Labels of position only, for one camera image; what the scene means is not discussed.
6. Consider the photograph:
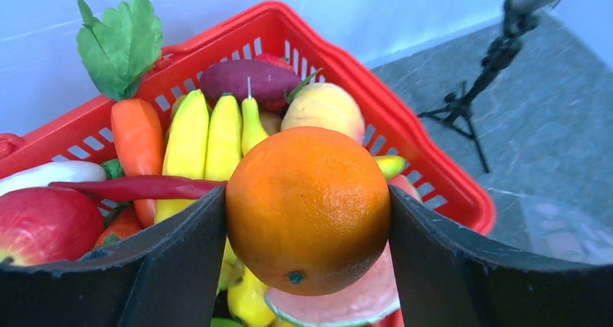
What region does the purple toy sweet potato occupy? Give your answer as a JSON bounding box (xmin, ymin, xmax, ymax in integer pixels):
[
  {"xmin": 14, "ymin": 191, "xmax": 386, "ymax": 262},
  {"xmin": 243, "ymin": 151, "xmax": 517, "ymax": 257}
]
[{"xmin": 200, "ymin": 59, "xmax": 302, "ymax": 101}]

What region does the clear zip top bag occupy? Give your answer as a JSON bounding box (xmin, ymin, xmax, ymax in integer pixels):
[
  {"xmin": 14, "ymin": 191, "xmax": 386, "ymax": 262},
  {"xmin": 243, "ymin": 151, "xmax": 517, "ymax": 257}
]
[{"xmin": 487, "ymin": 187, "xmax": 612, "ymax": 265}]

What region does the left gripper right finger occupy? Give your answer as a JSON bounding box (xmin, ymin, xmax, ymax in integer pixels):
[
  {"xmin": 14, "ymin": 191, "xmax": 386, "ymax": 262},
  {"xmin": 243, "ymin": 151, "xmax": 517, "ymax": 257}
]
[{"xmin": 390, "ymin": 187, "xmax": 612, "ymax": 326}]

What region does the yellow toy banana bunch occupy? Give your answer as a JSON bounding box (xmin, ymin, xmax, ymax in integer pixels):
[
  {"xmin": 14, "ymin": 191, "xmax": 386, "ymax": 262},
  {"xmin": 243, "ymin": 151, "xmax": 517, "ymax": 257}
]
[{"xmin": 154, "ymin": 88, "xmax": 272, "ymax": 225}]

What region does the toy carrot with leaves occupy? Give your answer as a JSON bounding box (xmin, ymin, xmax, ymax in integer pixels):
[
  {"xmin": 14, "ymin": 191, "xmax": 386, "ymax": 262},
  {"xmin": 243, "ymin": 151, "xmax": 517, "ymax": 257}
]
[{"xmin": 76, "ymin": 0, "xmax": 166, "ymax": 229}]

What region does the long red toy chili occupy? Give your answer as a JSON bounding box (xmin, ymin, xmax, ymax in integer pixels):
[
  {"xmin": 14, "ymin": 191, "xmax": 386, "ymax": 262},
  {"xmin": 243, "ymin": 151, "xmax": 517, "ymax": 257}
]
[{"xmin": 48, "ymin": 175, "xmax": 226, "ymax": 202}]

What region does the toy watermelon slice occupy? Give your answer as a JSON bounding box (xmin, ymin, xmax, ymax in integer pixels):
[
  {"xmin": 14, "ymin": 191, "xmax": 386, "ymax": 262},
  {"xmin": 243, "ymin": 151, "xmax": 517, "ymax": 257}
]
[{"xmin": 265, "ymin": 174, "xmax": 422, "ymax": 327}]

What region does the red toy apple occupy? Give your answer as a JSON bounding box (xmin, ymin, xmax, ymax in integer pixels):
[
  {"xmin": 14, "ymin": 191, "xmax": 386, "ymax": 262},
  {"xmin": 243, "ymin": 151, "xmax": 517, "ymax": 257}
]
[{"xmin": 1, "ymin": 187, "xmax": 104, "ymax": 266}]

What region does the toy peach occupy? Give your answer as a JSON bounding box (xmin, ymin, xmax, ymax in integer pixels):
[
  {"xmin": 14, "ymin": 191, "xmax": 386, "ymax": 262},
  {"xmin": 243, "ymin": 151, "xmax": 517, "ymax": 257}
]
[{"xmin": 281, "ymin": 82, "xmax": 365, "ymax": 144}]

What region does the toy orange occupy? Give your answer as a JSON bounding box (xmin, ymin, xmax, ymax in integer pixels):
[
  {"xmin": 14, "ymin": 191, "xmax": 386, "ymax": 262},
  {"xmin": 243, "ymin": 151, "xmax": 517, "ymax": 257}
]
[{"xmin": 226, "ymin": 127, "xmax": 391, "ymax": 296}]

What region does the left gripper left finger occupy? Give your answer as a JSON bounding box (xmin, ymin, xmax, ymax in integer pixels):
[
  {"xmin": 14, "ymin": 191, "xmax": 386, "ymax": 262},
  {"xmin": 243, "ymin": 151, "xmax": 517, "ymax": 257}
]
[{"xmin": 1, "ymin": 187, "xmax": 226, "ymax": 326}]

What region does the red plastic basket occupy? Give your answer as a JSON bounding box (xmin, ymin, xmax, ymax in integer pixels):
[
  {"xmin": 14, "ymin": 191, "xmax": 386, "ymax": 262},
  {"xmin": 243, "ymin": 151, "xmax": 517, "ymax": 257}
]
[{"xmin": 0, "ymin": 1, "xmax": 497, "ymax": 327}]

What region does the black tripod stand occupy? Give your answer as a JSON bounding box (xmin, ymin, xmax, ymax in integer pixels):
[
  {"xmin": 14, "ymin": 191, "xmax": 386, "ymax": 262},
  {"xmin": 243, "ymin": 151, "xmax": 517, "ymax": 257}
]
[{"xmin": 418, "ymin": 0, "xmax": 538, "ymax": 174}]

